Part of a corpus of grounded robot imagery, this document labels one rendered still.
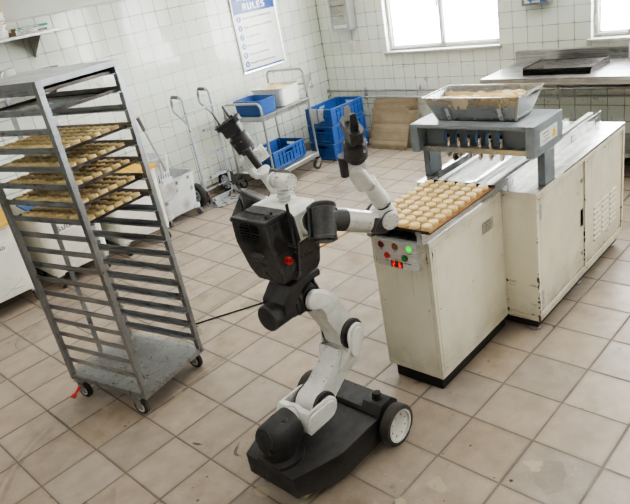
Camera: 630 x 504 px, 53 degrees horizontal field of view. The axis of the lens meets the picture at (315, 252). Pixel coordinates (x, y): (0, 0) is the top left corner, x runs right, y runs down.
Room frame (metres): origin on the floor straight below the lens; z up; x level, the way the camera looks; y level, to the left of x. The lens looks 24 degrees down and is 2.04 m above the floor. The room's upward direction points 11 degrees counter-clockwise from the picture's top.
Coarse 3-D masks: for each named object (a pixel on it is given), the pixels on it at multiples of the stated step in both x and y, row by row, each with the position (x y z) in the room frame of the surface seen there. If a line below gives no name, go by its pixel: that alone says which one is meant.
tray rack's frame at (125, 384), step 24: (48, 72) 3.20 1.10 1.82; (72, 72) 3.00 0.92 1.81; (0, 192) 3.19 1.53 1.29; (48, 312) 3.19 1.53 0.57; (96, 336) 3.40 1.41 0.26; (144, 336) 3.48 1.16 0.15; (96, 360) 3.30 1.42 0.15; (144, 360) 3.19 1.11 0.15; (168, 360) 3.14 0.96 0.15; (192, 360) 3.24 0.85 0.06; (96, 384) 3.07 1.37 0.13; (120, 384) 2.99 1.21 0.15
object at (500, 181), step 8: (592, 112) 3.91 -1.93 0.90; (584, 120) 3.82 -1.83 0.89; (568, 128) 3.67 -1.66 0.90; (520, 160) 3.26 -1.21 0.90; (528, 160) 3.27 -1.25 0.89; (512, 168) 3.16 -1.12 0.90; (504, 176) 3.08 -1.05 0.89; (488, 184) 2.99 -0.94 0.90; (496, 184) 3.02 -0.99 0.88; (504, 184) 3.07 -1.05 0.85; (480, 200) 2.90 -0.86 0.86; (472, 208) 2.84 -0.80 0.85; (456, 216) 2.74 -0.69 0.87; (448, 224) 2.69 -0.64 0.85; (416, 232) 2.55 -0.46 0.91; (440, 232) 2.64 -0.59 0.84; (424, 240) 2.55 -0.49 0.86
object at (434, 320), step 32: (480, 224) 2.87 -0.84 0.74; (448, 256) 2.65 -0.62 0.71; (480, 256) 2.85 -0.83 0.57; (384, 288) 2.77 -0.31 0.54; (416, 288) 2.62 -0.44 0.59; (448, 288) 2.64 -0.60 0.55; (480, 288) 2.84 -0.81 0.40; (384, 320) 2.79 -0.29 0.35; (416, 320) 2.64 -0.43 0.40; (448, 320) 2.62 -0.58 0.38; (480, 320) 2.82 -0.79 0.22; (416, 352) 2.66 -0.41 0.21; (448, 352) 2.60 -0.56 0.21
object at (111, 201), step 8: (120, 192) 3.27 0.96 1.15; (128, 192) 3.24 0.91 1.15; (136, 192) 3.21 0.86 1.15; (104, 200) 3.17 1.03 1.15; (112, 200) 3.14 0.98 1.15; (120, 200) 3.15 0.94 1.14; (128, 200) 3.12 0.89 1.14; (32, 208) 3.29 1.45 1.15; (40, 208) 3.26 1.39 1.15; (48, 208) 3.23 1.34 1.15; (56, 208) 3.20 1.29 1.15; (64, 208) 3.17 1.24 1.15; (72, 208) 3.14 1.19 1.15; (88, 208) 3.12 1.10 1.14; (96, 208) 3.06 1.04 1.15; (104, 208) 3.03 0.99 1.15; (112, 208) 3.03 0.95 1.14; (40, 216) 3.15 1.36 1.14; (48, 216) 3.09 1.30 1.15; (56, 216) 3.06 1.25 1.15; (64, 216) 3.02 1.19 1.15; (72, 216) 3.00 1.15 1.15; (88, 216) 2.95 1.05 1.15; (96, 216) 2.97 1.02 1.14
